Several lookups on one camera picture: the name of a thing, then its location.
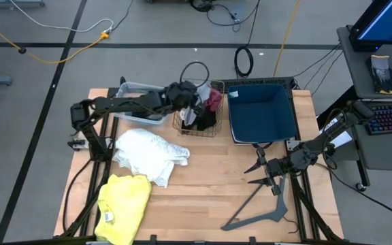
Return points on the white paper sheet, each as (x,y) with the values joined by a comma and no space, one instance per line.
(342,139)

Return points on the black computer monitor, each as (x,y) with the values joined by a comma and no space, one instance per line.
(386,20)

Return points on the light green cloth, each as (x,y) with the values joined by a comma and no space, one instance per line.
(155,117)

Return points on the yellow cloth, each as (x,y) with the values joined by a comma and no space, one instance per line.
(124,204)

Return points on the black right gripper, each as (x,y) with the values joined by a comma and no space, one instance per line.
(276,166)

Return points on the grey keyboard cart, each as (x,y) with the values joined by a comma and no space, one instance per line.
(386,153)

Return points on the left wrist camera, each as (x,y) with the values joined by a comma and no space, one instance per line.
(184,92)

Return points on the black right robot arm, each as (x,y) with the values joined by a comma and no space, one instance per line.
(318,144)

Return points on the black cloth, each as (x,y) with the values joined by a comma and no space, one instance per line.
(203,122)

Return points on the white cloth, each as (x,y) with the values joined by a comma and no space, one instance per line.
(148,153)

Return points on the grey side desk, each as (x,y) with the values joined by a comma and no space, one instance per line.
(356,68)

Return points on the navy fabric bin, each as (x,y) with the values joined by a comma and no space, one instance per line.
(293,102)

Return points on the maroon cloth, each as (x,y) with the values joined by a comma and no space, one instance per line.
(214,100)

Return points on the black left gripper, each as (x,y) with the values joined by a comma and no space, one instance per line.
(170,102)

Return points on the clear plastic bin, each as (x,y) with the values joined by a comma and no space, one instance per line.
(131,89)

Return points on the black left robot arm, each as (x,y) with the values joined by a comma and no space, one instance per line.
(121,103)

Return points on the grey yellow work gloves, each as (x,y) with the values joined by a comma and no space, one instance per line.
(381,73)

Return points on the backlit black keyboard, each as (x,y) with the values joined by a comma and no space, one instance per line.
(390,117)

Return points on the black floor puck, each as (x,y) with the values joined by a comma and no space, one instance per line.
(21,50)

